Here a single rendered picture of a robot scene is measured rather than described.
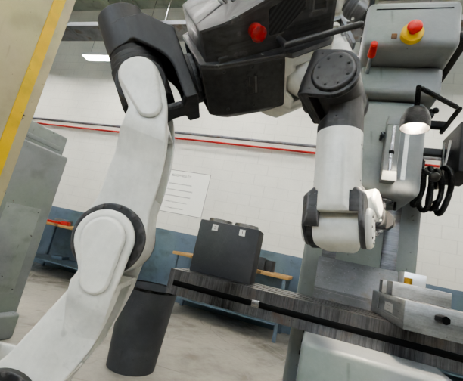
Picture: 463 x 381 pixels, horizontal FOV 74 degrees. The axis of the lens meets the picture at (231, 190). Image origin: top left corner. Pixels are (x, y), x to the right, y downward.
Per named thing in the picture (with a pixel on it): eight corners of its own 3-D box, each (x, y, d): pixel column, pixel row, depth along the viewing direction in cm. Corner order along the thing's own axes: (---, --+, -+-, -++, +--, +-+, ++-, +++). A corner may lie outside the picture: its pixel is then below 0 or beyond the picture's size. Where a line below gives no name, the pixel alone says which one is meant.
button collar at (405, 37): (424, 40, 87) (425, 22, 88) (400, 40, 89) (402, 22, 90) (421, 44, 89) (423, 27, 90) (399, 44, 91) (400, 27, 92)
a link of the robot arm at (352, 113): (358, 116, 55) (360, 50, 58) (308, 122, 59) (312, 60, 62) (365, 142, 64) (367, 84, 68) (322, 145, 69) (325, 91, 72)
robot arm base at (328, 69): (330, 109, 56) (372, 57, 54) (279, 82, 62) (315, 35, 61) (344, 142, 68) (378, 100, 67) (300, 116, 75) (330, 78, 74)
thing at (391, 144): (396, 181, 90) (402, 116, 94) (380, 179, 91) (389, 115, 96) (393, 184, 94) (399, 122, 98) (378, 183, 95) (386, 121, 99)
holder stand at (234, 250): (249, 285, 103) (260, 226, 106) (188, 270, 108) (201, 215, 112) (254, 283, 114) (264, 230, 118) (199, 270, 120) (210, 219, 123)
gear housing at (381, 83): (442, 95, 93) (445, 66, 95) (357, 91, 101) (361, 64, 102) (411, 139, 125) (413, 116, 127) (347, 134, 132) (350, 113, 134)
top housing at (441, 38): (462, 44, 86) (466, -4, 89) (362, 44, 94) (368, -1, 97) (412, 122, 130) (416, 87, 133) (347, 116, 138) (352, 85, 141)
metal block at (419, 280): (424, 296, 90) (426, 276, 91) (402, 292, 92) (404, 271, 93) (417, 295, 95) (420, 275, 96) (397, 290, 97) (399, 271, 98)
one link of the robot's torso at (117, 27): (87, 4, 69) (163, -14, 72) (106, 41, 82) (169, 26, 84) (122, 115, 65) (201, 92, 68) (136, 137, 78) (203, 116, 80)
